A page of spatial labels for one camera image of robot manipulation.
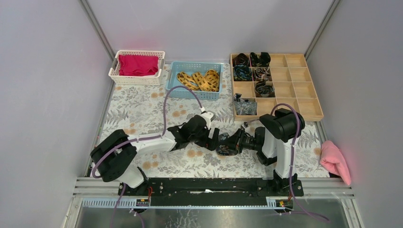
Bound white plastic basket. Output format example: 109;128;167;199
108;50;165;86

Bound wooden compartment organizer tray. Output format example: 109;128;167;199
230;53;324;122

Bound black floral rolled tie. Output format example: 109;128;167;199
249;52;271;67

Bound light blue plastic basket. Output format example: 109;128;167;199
165;61;224;101

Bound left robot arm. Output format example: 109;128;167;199
90;112;219;195

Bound grey leaf pattern tie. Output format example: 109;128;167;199
233;93;257;115

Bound brown paisley rolled tie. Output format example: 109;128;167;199
252;67;272;81

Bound yellow insect pattern tie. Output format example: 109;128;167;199
176;69;220;92

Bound blue floral rolled tie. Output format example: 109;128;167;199
233;65;252;81

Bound dark floral pattern tie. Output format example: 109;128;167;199
215;133;239;156

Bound dark grey rolled tie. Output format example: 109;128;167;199
254;81;275;98

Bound magenta cloth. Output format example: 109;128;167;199
118;55;159;76

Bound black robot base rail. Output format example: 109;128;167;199
118;178;304;207

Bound floral patterned table mat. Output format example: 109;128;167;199
99;64;329;178

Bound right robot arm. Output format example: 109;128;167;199
216;108;305;196

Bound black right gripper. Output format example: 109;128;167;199
220;130;261;155

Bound pink cloth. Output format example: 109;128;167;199
320;140;352;185

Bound dark red rolled tie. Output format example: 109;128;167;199
232;53;250;67

